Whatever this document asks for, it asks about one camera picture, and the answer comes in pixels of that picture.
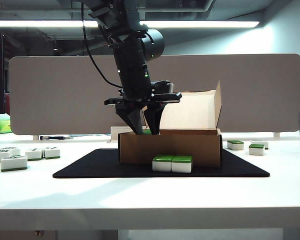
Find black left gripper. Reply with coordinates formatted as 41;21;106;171
104;91;183;136

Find white rectangular box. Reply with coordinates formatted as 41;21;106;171
110;126;133;144

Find brown cardboard paper box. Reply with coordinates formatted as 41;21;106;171
117;79;224;168

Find three bamboo mahjong tile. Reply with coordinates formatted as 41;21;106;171
43;146;61;160

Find two bamboo mahjong tile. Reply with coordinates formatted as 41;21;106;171
24;148;45;162

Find eight bamboo mahjong tile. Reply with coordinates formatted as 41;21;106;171
0;147;21;157

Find bird print mahjong tile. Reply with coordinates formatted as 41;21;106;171
0;155;28;173

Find black rectangular mat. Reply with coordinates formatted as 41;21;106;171
52;148;270;179

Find grey-brown desk divider panel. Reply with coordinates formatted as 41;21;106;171
8;53;300;136

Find black screwdriver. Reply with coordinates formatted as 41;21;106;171
39;135;66;141

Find dark red cabinet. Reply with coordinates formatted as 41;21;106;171
3;93;11;116

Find bright green package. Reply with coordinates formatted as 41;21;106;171
0;119;13;135

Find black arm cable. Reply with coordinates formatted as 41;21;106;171
80;2;124;89

